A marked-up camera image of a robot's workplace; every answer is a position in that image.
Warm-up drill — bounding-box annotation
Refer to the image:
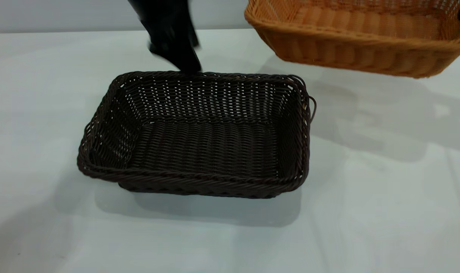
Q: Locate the black woven wicker basket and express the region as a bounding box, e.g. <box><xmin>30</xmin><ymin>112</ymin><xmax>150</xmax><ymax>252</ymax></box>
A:
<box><xmin>77</xmin><ymin>71</ymin><xmax>317</xmax><ymax>199</ymax></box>

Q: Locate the orange woven wicker basket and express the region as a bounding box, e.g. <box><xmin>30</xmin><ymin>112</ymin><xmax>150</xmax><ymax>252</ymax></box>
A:
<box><xmin>244</xmin><ymin>0</ymin><xmax>460</xmax><ymax>79</ymax></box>

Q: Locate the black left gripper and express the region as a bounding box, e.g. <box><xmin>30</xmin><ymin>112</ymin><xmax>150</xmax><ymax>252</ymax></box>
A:
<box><xmin>127</xmin><ymin>0</ymin><xmax>202</xmax><ymax>75</ymax></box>

